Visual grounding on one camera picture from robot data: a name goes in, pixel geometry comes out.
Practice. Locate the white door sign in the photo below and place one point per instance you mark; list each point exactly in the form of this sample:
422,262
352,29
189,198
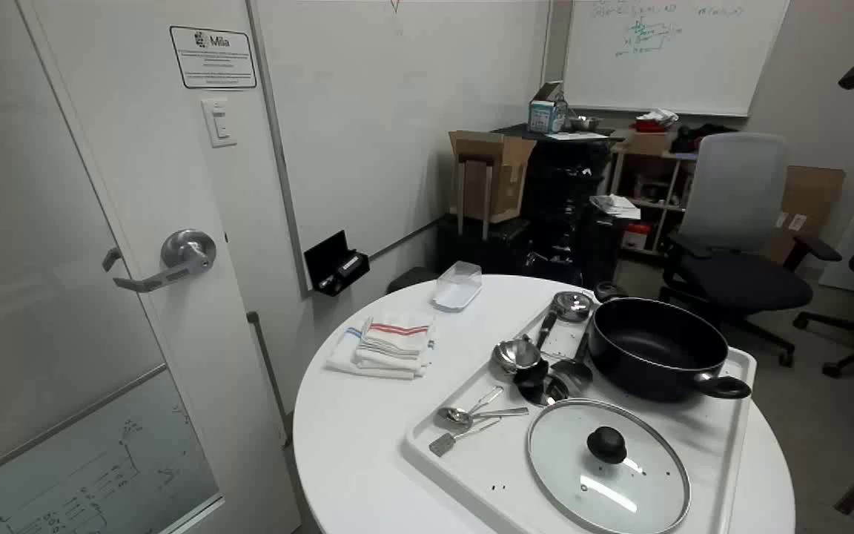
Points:
214,59

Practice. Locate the white door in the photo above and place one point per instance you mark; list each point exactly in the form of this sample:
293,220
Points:
111,198

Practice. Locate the black cabinet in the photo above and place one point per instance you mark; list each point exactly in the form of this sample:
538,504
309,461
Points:
564,210

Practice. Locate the wooden shelf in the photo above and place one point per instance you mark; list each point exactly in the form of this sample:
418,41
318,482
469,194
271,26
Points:
652,180

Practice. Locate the black cooking pot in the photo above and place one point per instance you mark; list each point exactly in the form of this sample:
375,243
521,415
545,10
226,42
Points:
656,349

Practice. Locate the black kitchen utensil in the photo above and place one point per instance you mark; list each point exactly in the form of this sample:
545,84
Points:
532,382

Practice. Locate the gray back office chair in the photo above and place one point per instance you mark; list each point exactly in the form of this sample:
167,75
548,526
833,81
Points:
741,194

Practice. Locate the black marker holder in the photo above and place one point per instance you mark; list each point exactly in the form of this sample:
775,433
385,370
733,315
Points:
335,262

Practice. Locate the small gray square tag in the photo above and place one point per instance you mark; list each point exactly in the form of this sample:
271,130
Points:
443,443

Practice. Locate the glass lid with black knob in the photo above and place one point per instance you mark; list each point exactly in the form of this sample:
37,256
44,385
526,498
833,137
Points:
607,446

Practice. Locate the framed whiteboard with writing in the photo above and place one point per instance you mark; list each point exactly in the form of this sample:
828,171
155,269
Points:
676,62

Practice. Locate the folded white towel red stripe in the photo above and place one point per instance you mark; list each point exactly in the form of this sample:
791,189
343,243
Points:
386,347

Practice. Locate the open cardboard box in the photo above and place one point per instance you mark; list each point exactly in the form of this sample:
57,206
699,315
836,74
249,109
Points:
492,173

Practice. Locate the clear plastic container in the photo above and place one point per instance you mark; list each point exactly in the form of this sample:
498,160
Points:
459,287

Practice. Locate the white papers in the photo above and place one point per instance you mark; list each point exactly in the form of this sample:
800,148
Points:
619,206

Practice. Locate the white light switch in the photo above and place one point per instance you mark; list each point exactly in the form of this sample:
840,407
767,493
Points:
219,124

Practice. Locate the flat cardboard sheet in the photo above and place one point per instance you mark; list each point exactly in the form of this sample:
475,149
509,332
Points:
813,198

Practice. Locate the steel spoon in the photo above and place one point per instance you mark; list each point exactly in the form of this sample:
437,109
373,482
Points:
515,354

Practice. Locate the steel measuring spoons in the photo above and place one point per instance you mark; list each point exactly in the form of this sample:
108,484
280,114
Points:
468,415

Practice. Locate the tissue box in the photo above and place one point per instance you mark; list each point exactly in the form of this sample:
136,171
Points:
548,112

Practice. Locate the long steel ladle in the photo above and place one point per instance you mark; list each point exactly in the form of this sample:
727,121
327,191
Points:
572,304

